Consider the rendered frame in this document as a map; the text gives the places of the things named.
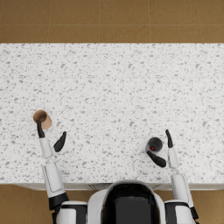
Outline dark round robot body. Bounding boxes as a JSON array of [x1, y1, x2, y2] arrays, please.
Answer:
[[87, 179, 167, 224]]

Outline brown paper cup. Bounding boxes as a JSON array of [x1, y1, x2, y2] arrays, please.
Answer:
[[32, 109, 53, 130]]

